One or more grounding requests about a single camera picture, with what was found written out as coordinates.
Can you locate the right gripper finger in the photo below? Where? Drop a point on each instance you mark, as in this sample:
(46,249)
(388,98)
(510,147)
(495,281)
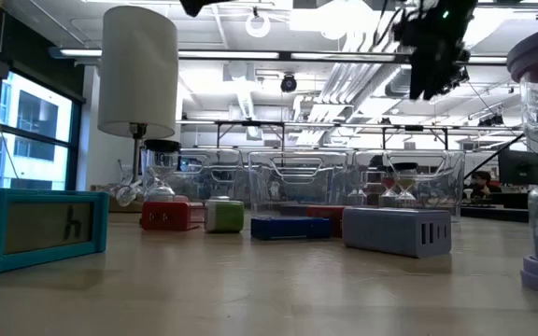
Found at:
(424,74)
(451,70)

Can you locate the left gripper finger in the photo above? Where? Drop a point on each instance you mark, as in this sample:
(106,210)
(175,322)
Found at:
(196,5)

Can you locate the green sand hourglass marked 3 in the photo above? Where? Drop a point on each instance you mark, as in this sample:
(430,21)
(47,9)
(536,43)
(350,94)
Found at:
(405,166)

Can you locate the blue sand hourglass marked 10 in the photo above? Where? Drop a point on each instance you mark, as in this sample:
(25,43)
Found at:
(161,145)

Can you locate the lavender box with slots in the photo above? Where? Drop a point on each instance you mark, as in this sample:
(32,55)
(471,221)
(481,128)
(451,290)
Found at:
(381,231)

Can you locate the red rectangular box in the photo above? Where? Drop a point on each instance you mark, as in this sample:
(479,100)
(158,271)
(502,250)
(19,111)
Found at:
(325,212)

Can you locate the pink white adapter cube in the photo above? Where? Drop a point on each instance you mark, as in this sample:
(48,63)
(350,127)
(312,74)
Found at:
(182,198)

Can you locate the blue rectangular box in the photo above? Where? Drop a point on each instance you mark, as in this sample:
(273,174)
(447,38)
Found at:
(291,228)

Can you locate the green white adapter cube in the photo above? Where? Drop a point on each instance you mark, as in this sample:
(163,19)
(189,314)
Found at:
(224,218)

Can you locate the teal digital clock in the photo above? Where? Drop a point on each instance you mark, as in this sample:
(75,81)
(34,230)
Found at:
(40,228)

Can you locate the long linear ceiling light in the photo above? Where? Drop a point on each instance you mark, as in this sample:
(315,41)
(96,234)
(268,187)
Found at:
(241,55)

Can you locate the white cylinder shade table lamp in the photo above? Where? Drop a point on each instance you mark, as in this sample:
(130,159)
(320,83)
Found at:
(138,70)

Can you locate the clear plastic bin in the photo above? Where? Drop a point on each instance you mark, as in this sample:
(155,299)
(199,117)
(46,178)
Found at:
(442,186)
(297,186)
(213,177)

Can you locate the person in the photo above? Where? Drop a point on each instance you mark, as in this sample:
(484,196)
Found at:
(483,179)

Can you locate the black computer monitor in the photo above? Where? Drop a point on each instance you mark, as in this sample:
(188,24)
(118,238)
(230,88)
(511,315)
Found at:
(519,168)

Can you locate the fluorescent ceiling light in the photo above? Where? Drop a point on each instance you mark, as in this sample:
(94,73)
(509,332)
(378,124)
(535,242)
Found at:
(80,52)

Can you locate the black desk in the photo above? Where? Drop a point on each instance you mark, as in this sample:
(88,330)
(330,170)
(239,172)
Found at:
(493,212)

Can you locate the red plug adapter box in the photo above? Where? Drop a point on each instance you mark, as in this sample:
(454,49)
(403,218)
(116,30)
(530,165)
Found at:
(166,217)

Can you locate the black ceiling rail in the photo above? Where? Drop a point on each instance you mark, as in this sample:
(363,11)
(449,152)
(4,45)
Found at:
(507,5)

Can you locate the white ceiling duct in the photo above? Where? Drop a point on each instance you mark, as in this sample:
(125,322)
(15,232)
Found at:
(243,98)

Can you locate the black ceiling dome camera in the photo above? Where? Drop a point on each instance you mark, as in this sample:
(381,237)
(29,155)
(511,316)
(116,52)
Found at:
(288,84)

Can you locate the black metal rack frame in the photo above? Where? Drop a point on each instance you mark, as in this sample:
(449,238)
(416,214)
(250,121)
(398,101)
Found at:
(250,123)

